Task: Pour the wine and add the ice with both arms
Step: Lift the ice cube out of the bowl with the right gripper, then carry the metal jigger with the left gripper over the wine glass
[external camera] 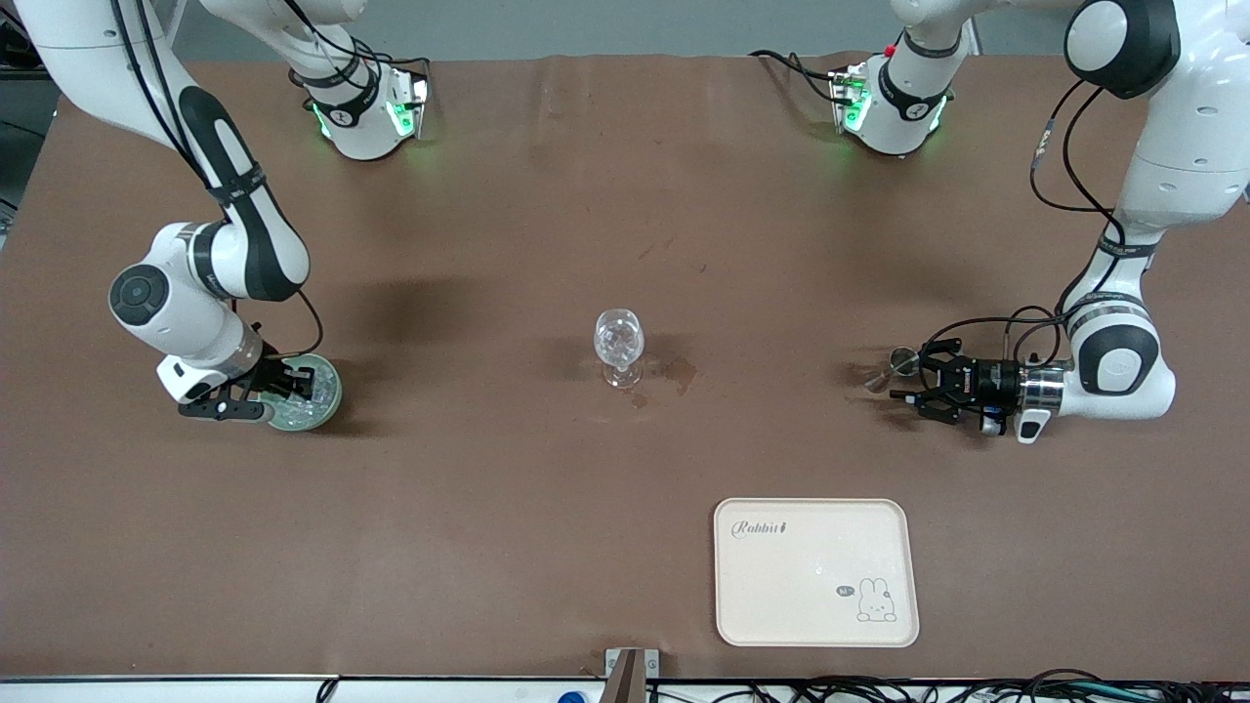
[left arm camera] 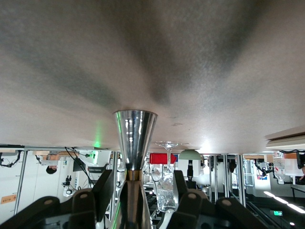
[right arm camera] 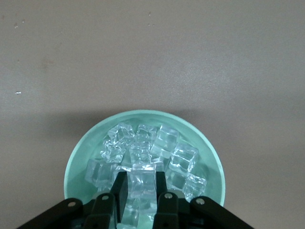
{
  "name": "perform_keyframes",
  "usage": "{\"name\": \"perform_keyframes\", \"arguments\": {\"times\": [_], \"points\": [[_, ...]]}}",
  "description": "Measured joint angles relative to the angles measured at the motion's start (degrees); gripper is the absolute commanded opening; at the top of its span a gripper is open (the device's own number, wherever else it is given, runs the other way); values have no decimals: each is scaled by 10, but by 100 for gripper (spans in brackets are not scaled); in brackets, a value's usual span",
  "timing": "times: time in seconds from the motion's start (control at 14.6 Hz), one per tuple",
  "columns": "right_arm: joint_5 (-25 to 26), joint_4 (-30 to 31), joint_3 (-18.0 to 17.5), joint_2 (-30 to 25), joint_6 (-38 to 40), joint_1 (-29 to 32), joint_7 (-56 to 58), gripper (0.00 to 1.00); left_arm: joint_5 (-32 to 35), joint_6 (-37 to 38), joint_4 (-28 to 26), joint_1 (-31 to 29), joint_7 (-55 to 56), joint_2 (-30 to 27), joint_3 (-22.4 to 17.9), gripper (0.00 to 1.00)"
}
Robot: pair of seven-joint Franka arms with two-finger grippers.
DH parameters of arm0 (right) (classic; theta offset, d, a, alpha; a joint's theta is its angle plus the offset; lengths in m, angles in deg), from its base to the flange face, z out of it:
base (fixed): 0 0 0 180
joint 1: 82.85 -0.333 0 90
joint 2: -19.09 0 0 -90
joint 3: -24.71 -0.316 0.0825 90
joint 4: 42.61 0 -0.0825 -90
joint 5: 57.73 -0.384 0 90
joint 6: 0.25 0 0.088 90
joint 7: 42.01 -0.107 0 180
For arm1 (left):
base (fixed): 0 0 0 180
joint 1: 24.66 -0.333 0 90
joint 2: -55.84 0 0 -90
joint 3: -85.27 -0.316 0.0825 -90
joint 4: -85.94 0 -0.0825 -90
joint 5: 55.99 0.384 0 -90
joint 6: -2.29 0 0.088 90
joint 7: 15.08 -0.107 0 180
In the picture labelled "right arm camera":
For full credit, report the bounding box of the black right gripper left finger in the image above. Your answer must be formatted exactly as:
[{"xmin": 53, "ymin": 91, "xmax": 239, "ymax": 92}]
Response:
[{"xmin": 16, "ymin": 171, "xmax": 130, "ymax": 229}]

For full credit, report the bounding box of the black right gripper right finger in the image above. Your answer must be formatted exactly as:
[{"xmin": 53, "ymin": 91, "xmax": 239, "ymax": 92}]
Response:
[{"xmin": 152, "ymin": 171, "xmax": 253, "ymax": 229}]

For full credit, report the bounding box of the clear glass goblet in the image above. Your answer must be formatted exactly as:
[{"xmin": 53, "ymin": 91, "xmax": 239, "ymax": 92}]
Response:
[{"xmin": 130, "ymin": 163, "xmax": 158, "ymax": 199}]

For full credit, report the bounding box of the clear ice cube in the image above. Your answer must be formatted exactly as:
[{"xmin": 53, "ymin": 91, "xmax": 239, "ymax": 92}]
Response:
[
  {"xmin": 183, "ymin": 173, "xmax": 207, "ymax": 201},
  {"xmin": 85, "ymin": 158, "xmax": 117, "ymax": 188},
  {"xmin": 101, "ymin": 139, "xmax": 126, "ymax": 164},
  {"xmin": 107, "ymin": 122, "xmax": 136, "ymax": 146},
  {"xmin": 130, "ymin": 143, "xmax": 152, "ymax": 165},
  {"xmin": 165, "ymin": 168, "xmax": 189, "ymax": 191},
  {"xmin": 135, "ymin": 124, "xmax": 160, "ymax": 144},
  {"xmin": 121, "ymin": 198, "xmax": 140, "ymax": 226},
  {"xmin": 114, "ymin": 165, "xmax": 132, "ymax": 174},
  {"xmin": 150, "ymin": 125, "xmax": 180, "ymax": 159},
  {"xmin": 168, "ymin": 142, "xmax": 199, "ymax": 174}
]

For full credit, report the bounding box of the green ceramic bowl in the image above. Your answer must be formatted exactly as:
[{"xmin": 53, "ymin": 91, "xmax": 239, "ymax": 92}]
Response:
[{"xmin": 63, "ymin": 109, "xmax": 226, "ymax": 229}]

